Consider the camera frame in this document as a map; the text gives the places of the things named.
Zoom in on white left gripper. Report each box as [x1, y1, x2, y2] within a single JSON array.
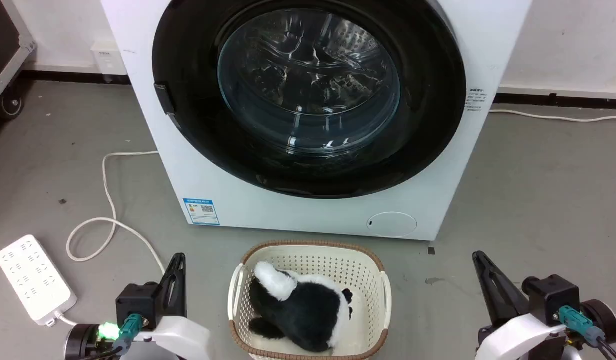
[[124, 253, 212, 360]]

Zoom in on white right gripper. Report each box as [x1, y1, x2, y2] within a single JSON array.
[[471, 251, 569, 360]]

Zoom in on white front-loading washing machine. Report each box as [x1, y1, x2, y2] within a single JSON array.
[[100, 0, 533, 242]]

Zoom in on round black glass washer door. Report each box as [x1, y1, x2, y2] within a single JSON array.
[[151, 0, 467, 200]]

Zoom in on blue energy label sticker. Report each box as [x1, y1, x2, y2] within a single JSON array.
[[183, 198, 221, 227]]

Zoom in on round white filter cover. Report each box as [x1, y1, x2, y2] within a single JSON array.
[[366, 211, 418, 239]]

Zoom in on black and white panda plush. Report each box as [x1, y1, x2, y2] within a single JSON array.
[[248, 261, 354, 354]]

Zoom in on white power strip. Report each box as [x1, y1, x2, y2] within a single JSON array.
[[0, 234, 78, 327]]

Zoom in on cream laundry basket brown rim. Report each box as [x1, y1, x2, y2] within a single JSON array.
[[226, 240, 392, 360]]

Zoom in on small printed text sticker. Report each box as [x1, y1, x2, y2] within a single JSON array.
[[466, 88, 490, 114]]

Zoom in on black flight case with wheel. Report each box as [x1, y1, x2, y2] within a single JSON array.
[[0, 0, 37, 121]]

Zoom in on teal left connector cable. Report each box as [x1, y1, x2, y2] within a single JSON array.
[[83, 313, 149, 360]]

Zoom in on teal connector cable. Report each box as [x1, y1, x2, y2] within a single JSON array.
[[557, 305, 616, 360], [83, 313, 149, 360]]

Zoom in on teal right connector cable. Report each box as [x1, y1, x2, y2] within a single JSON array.
[[557, 305, 616, 360]]

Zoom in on white power strip cable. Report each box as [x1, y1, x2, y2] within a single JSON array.
[[54, 150, 167, 327]]

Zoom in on thin white floor cable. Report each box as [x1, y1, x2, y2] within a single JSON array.
[[489, 108, 616, 124]]

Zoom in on white wall socket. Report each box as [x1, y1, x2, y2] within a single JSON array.
[[90, 39, 128, 84]]

